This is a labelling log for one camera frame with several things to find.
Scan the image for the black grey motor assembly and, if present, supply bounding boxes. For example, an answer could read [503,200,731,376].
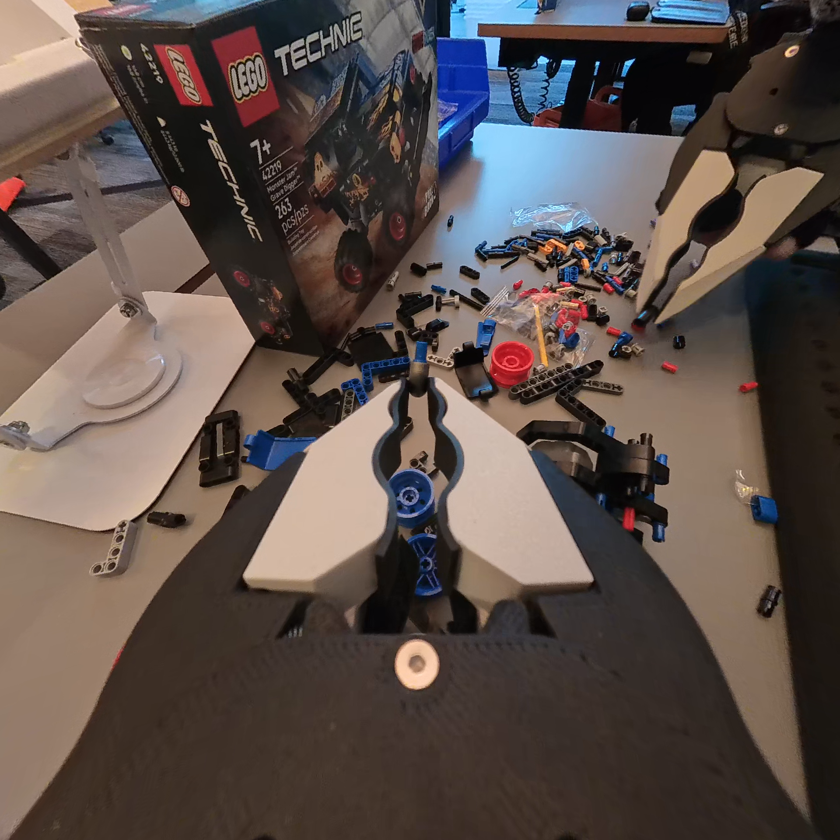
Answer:
[516,420,672,544]

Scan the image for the heap of black beams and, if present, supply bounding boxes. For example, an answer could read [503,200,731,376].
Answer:
[282,348,368,437]

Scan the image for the black coiled cable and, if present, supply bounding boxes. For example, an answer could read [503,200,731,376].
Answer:
[505,62,552,126]

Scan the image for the light grey short beam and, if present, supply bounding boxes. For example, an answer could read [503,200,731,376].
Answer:
[90,520,139,577]

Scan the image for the instruction booklet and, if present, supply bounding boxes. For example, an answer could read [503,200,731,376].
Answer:
[0,33,116,155]

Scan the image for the blue wheel rim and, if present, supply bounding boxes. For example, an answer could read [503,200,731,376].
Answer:
[407,533,444,598]
[388,469,435,528]

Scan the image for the red wheel rim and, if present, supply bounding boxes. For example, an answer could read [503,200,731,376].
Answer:
[489,341,534,388]

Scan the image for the blue storage bin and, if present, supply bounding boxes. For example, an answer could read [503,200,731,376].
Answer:
[436,37,491,173]

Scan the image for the scattered red blue pins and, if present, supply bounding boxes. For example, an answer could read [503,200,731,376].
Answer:
[604,325,686,374]

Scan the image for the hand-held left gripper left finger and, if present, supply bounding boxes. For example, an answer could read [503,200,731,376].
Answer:
[243,381,414,632]

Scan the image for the black straight beam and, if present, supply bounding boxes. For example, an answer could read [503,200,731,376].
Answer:
[508,360,605,401]
[518,367,608,404]

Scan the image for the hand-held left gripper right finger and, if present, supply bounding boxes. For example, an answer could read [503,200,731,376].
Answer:
[427,379,595,624]

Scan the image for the clear plastic parts bag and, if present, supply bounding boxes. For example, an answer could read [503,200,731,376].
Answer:
[489,285,598,368]
[511,202,592,231]

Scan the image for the black sloped panel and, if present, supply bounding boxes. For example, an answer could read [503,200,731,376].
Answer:
[453,341,500,400]

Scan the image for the black square flat panel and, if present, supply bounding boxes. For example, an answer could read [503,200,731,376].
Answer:
[348,326,398,362]

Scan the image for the black rectangular frame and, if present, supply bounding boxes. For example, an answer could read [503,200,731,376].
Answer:
[199,410,242,488]

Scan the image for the white rounded board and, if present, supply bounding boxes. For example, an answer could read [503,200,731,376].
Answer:
[0,290,257,532]

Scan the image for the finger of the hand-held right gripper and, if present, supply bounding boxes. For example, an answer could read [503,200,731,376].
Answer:
[635,148,746,319]
[651,166,826,326]

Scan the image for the blue hinged fender panel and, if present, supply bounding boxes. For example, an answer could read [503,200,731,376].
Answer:
[243,430,316,470]

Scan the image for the grey desk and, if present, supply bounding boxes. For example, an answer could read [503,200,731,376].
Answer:
[0,123,808,840]

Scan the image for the pile of small connector pins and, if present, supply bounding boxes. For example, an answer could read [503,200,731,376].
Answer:
[474,223,651,296]

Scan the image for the toy truck box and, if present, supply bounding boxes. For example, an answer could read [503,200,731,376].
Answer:
[75,0,441,358]

